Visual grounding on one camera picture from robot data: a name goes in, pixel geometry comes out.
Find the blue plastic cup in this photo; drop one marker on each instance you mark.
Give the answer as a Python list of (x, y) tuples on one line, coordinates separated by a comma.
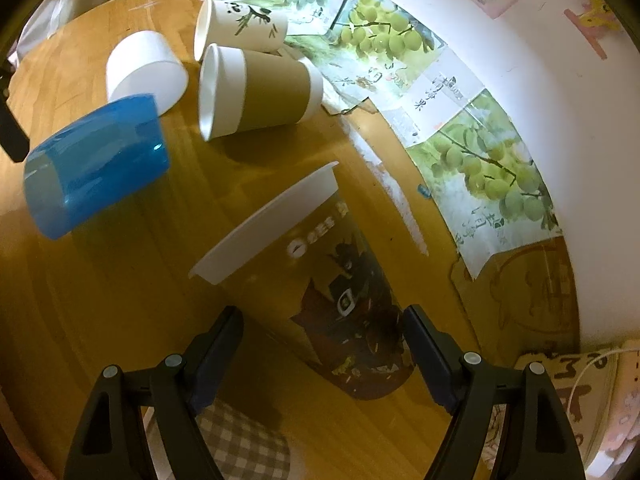
[(94, 163)]

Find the printed clear plastic cup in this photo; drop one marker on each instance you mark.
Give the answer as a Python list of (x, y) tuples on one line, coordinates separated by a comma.
[(301, 267)]

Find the plain white paper cup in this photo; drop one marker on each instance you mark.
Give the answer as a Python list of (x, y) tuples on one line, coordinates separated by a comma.
[(144, 63)]

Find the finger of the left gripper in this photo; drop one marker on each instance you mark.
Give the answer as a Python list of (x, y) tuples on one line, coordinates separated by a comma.
[(13, 138)]

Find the grape print poster strip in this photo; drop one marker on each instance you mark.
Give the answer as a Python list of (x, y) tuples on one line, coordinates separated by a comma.
[(472, 160)]

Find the panda print paper cup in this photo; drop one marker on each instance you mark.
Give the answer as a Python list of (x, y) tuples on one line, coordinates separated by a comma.
[(238, 25)]

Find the brown cardboard sheet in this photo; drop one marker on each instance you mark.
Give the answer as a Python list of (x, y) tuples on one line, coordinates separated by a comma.
[(523, 301)]

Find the checkered paper cup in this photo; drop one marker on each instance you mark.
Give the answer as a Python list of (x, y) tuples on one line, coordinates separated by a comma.
[(242, 448)]

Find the letter print paper bag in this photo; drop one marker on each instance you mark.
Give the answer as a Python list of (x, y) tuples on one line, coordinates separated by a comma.
[(585, 391)]

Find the brown sleeve paper cup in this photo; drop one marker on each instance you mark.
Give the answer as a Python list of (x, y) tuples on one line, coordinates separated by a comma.
[(243, 90)]

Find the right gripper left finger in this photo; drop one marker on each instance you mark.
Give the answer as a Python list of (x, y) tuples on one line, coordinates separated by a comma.
[(110, 440)]

